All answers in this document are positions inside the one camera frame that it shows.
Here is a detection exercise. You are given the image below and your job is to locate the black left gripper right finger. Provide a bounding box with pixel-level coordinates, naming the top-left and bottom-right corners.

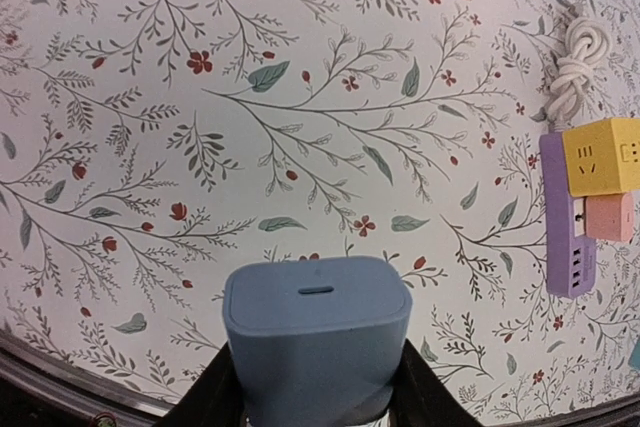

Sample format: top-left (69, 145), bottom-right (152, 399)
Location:
top-left (392, 340), bottom-right (481, 427)

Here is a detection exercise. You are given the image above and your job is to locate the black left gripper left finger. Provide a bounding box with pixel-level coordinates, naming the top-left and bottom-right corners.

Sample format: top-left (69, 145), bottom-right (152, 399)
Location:
top-left (162, 344), bottom-right (245, 427)

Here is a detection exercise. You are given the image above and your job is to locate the blue plug adapter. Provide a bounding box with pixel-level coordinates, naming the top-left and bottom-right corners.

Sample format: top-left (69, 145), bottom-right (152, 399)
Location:
top-left (223, 256), bottom-right (412, 426)

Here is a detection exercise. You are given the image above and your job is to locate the purple power strip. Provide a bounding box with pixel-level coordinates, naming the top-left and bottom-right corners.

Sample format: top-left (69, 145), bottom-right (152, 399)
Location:
top-left (539, 133), bottom-right (597, 299)

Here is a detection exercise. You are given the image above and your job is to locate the teal power strip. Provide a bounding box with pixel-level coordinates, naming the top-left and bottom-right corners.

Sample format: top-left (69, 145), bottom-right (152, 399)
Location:
top-left (628, 339), bottom-right (640, 372)

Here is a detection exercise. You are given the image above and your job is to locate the pink plug adapter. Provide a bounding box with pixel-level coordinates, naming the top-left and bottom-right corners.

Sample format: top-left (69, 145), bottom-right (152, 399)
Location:
top-left (585, 192), bottom-right (634, 242)

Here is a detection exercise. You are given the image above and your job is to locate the yellow cube socket adapter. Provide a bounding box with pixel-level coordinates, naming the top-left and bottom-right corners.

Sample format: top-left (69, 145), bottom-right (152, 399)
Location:
top-left (562, 118), bottom-right (640, 197)

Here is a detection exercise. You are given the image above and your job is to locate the white purple strip cable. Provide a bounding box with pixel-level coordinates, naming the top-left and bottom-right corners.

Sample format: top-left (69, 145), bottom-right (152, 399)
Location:
top-left (542, 15), bottom-right (614, 131)

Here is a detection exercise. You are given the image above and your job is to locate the floral patterned table mat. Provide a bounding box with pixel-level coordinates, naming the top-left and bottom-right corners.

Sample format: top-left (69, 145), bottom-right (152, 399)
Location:
top-left (1, 0), bottom-right (639, 425)

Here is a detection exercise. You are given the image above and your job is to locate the aluminium front rail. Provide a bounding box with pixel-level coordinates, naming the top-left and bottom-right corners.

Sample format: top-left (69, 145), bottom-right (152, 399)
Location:
top-left (1, 331), bottom-right (172, 426)

